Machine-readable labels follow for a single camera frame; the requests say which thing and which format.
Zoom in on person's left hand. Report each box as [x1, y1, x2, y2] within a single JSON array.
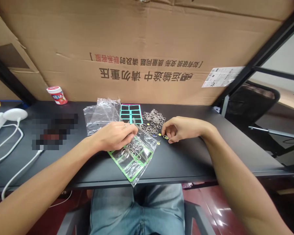
[[96, 121, 139, 151]]

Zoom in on person's right hand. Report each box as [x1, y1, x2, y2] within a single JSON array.
[[161, 116, 205, 144]]

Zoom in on clear plastic bag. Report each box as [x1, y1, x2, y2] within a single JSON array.
[[107, 122, 158, 188]]

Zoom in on bunch of bagged metal clips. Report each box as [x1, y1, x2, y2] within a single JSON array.
[[121, 139, 144, 160]]

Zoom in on pile of loose metal clips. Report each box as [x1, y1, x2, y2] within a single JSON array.
[[137, 109, 167, 135]]

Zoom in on pile of empty clear bags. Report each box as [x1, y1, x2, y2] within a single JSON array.
[[83, 97, 122, 136]]

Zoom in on person's legs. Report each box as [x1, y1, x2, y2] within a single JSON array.
[[88, 183, 186, 235]]

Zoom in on white gum bottle red lid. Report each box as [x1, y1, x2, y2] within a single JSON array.
[[46, 86, 68, 106]]

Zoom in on large printed cardboard box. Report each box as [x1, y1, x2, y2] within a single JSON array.
[[0, 0, 294, 106]]

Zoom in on white round device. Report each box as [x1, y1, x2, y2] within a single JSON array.
[[3, 108, 28, 123]]

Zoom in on black mesh office chair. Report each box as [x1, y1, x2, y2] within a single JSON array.
[[224, 82, 294, 158]]

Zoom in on plain brown cardboard sheet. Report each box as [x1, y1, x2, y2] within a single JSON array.
[[0, 4, 50, 101]]

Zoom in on teal sticker frame sheet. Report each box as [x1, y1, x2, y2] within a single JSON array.
[[119, 103, 144, 125]]

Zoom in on green sticker frame sheet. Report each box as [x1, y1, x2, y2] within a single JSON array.
[[107, 144, 154, 183]]

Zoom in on white cable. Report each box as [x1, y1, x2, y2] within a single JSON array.
[[0, 117, 24, 167], [1, 149, 44, 202]]

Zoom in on black metal frame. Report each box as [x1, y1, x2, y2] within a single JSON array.
[[212, 9, 294, 116]]

